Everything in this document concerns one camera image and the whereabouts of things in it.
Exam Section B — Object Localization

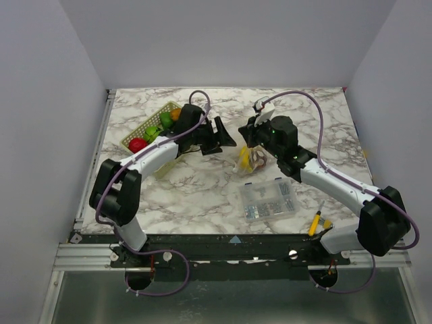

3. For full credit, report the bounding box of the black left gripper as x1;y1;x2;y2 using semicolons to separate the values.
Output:
190;117;236;156

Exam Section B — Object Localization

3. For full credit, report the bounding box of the clear zip top bag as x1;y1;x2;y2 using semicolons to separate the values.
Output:
233;146;268;176

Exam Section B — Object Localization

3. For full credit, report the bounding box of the green toy watermelon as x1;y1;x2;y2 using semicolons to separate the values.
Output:
142;126;162;144

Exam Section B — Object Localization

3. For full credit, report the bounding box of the dark red toy apple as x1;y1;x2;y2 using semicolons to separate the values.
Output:
250;148;268;172

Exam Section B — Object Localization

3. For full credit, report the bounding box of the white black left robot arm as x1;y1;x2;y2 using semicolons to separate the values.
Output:
89;104;236;267

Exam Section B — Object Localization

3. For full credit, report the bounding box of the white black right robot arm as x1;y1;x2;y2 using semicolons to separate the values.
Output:
238;116;411;265

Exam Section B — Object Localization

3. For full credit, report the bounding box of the green bell pepper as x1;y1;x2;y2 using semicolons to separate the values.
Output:
159;112;174;129

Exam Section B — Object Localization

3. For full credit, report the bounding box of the clear plastic screw box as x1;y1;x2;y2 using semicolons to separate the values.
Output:
239;178;300;222

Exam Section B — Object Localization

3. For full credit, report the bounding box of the pale green perforated basket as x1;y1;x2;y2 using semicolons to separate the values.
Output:
120;101;190;181

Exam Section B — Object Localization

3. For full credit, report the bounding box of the red toy strawberry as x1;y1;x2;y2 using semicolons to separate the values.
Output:
128;137;148;153

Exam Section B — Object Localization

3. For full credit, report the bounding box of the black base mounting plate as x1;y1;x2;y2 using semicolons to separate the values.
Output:
111;234;350;281

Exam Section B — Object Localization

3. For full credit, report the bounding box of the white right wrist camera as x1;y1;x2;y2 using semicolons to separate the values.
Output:
252;97;275;127

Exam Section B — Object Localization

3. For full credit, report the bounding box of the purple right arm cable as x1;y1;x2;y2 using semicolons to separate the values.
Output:
254;90;421;294

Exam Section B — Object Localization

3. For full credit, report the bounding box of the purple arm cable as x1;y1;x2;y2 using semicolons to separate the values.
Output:
95;90;212;298
254;90;421;294

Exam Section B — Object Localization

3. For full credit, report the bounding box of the yellow handled screwdriver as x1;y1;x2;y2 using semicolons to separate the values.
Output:
308;200;325;236

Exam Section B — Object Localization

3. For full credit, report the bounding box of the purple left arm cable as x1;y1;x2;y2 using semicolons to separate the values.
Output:
95;90;212;298

